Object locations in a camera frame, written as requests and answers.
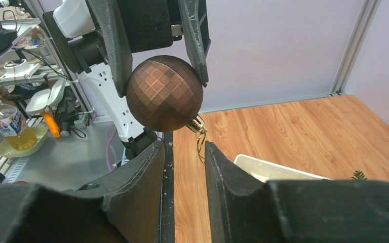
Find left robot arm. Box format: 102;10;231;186
43;1;211;159

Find small green christmas tree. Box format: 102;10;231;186
351;170;368;180

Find white ornament tray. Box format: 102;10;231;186
234;154;329;182

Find green bowl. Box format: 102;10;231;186
0;127;48;158

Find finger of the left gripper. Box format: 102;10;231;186
87;1;133;97
178;0;211;87

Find plastic bottle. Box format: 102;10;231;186
0;99;31;140

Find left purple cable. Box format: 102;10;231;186
104;127;119;172

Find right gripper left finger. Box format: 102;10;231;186
0;141;165;242

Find dark brown ball ornament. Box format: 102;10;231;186
126;55;209;165

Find left aluminium frame post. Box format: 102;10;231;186
329;0;381;97

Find white slotted cable duct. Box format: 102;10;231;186
3;157;29;184

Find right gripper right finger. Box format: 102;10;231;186
205;142;389;242

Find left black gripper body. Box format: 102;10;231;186
117;0;182;53

